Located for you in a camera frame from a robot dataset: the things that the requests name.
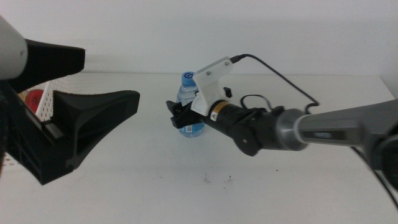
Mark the clear water bottle blue cap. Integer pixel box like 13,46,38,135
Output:
176,71,206,138

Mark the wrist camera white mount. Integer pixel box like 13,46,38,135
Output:
0,14,29,81
190,56,234,117

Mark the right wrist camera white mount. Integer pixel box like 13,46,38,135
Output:
190,56,234,117

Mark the white perforated plastic basket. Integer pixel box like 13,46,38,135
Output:
0,76,78,167

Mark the red cola can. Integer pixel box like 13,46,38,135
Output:
24,89,46,114

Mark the right thin black cable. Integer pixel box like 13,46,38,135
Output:
239,93,274,112

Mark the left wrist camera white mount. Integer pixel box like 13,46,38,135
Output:
0,14,29,81

